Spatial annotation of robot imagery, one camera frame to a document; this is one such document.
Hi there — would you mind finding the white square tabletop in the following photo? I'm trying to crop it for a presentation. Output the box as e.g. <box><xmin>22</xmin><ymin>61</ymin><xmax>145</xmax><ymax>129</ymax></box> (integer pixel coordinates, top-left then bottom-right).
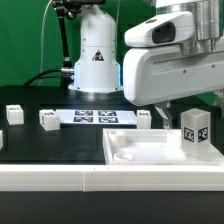
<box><xmin>102</xmin><ymin>129</ymin><xmax>224</xmax><ymax>165</ymax></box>

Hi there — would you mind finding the black camera stand pole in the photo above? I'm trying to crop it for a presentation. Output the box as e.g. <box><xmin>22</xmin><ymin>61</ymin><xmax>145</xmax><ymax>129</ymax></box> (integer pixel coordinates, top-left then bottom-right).
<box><xmin>52</xmin><ymin>0</ymin><xmax>106</xmax><ymax>84</ymax></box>

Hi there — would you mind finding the black base cable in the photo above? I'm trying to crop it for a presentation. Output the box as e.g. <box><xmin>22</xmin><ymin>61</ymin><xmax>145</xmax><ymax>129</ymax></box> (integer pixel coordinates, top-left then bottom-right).
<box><xmin>22</xmin><ymin>68</ymin><xmax>75</xmax><ymax>88</ymax></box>

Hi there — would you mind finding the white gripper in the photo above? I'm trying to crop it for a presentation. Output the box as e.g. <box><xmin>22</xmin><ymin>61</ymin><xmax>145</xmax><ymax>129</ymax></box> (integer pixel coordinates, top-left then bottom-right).
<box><xmin>123</xmin><ymin>11</ymin><xmax>224</xmax><ymax>129</ymax></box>

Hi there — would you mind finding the white front fence wall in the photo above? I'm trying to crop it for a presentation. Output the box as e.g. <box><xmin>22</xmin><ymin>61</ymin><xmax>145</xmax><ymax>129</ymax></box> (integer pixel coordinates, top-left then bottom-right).
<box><xmin>0</xmin><ymin>165</ymin><xmax>224</xmax><ymax>192</ymax></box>

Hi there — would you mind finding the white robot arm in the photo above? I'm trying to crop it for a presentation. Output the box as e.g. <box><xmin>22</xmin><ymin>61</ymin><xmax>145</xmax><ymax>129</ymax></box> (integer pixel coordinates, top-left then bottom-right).
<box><xmin>71</xmin><ymin>0</ymin><xmax>224</xmax><ymax>128</ymax></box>

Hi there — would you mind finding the white marker tag sheet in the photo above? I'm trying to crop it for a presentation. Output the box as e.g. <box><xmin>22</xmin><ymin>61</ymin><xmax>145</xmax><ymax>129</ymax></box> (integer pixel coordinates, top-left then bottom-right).
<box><xmin>56</xmin><ymin>109</ymin><xmax>137</xmax><ymax>125</ymax></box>

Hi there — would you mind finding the grey hanging cable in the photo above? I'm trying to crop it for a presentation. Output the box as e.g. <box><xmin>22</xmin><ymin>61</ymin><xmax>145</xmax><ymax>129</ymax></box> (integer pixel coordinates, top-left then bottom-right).
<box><xmin>38</xmin><ymin>0</ymin><xmax>54</xmax><ymax>87</ymax></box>

